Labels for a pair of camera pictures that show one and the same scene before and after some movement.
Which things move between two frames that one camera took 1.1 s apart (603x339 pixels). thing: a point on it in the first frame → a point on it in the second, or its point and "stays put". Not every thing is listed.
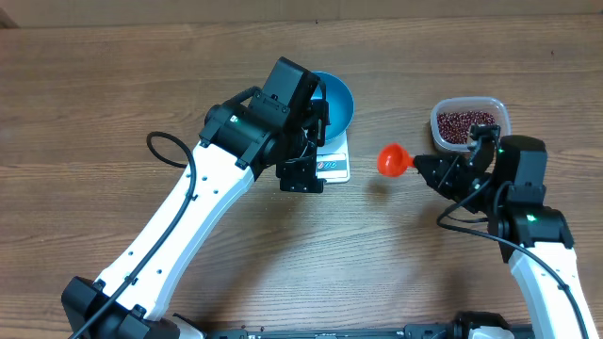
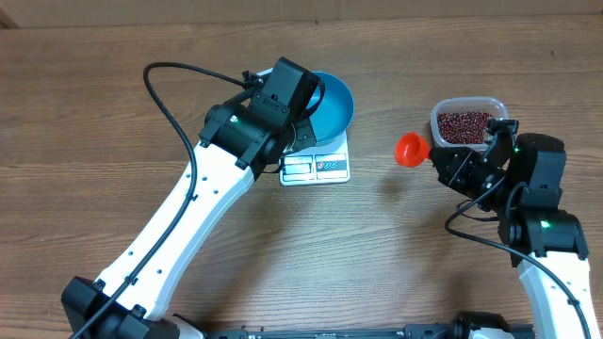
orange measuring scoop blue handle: (393, 160) → (411, 150)
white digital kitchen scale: (333, 160) stays put
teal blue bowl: (341, 104) stays put
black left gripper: (303, 178) → (306, 135)
